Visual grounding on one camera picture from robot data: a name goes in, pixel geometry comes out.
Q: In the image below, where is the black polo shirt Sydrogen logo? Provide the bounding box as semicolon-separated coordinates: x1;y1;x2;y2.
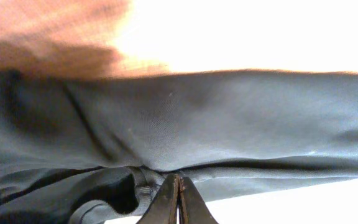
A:
0;71;358;223

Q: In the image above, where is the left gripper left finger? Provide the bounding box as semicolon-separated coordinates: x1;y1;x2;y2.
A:
137;174;179;224

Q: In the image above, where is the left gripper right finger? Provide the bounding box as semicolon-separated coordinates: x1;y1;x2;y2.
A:
178;177;218;224

